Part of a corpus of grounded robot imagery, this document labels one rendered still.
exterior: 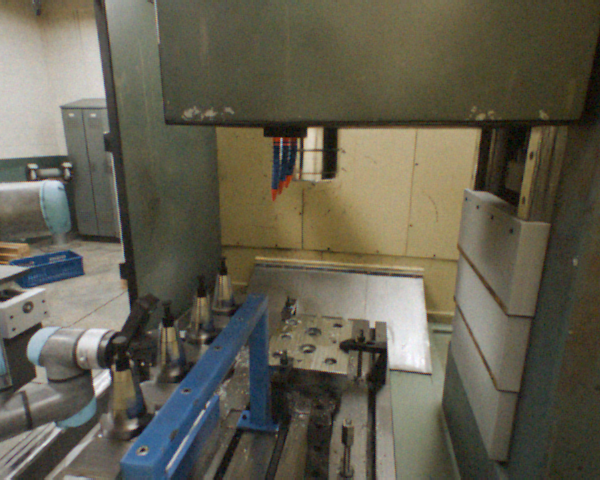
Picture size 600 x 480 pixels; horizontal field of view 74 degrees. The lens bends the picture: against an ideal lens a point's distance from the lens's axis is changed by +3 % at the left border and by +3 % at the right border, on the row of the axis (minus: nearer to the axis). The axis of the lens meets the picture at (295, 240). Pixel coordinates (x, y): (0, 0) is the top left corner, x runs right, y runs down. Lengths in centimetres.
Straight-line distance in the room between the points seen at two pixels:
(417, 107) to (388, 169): 135
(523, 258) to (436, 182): 124
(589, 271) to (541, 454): 34
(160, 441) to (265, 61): 55
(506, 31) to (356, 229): 148
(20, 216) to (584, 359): 104
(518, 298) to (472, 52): 44
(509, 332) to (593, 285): 20
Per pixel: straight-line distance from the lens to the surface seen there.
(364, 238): 206
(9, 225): 97
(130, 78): 151
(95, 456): 55
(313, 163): 92
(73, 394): 92
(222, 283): 80
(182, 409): 57
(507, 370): 92
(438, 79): 67
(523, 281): 84
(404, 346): 184
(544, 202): 83
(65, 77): 701
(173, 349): 63
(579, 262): 74
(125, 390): 55
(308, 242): 210
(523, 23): 70
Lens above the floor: 157
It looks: 15 degrees down
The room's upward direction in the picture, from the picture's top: straight up
